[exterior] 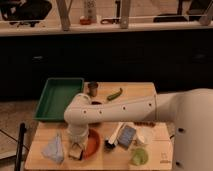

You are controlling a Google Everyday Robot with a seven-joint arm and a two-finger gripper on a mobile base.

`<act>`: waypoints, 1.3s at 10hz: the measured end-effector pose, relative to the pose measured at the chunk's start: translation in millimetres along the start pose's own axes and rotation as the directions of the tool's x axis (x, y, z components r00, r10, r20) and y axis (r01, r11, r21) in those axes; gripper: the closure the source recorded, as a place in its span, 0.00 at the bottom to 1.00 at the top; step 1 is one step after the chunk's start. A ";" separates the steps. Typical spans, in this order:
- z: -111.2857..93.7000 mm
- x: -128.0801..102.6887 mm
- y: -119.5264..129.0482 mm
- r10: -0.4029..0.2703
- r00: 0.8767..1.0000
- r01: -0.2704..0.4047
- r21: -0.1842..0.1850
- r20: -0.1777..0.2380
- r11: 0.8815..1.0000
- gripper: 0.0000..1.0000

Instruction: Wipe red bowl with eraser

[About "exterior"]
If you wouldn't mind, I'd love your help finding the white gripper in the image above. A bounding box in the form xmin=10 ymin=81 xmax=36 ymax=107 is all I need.
xmin=67 ymin=124 xmax=89 ymax=143

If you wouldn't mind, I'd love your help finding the red bowl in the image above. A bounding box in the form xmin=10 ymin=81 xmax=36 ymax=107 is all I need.
xmin=83 ymin=129 xmax=100 ymax=159

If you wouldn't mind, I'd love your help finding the brown felt eraser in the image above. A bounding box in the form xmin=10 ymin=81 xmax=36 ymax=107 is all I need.
xmin=68 ymin=144 xmax=83 ymax=160

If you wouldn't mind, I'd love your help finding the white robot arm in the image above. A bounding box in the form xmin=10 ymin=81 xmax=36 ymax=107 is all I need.
xmin=64 ymin=88 xmax=213 ymax=171

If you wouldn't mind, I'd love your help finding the light blue cloth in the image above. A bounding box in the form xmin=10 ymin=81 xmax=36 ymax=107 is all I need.
xmin=41 ymin=133 xmax=64 ymax=164

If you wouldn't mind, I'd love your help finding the small dark red object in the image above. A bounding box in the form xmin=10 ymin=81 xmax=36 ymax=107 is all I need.
xmin=91 ymin=101 xmax=102 ymax=105

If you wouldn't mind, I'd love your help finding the green plastic tray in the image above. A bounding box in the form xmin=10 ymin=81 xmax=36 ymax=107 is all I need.
xmin=34 ymin=78 xmax=84 ymax=122

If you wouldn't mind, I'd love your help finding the blue sponge block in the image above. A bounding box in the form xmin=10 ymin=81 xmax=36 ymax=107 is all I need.
xmin=118 ymin=125 xmax=136 ymax=149

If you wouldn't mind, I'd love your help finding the small metal cup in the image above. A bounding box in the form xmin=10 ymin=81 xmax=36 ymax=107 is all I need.
xmin=88 ymin=82 xmax=98 ymax=97

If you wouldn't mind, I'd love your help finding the black metal pole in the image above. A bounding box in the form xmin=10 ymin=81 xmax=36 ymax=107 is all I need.
xmin=14 ymin=123 xmax=26 ymax=171

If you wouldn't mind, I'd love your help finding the clear plastic cup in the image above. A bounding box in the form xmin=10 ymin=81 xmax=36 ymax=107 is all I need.
xmin=136 ymin=127 xmax=153 ymax=145

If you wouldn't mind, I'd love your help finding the brown stick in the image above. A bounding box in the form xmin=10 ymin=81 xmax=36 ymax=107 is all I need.
xmin=134 ymin=122 xmax=156 ymax=127

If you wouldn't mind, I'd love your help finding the black handled white brush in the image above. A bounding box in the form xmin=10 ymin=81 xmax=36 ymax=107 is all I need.
xmin=105 ymin=122 xmax=124 ymax=149

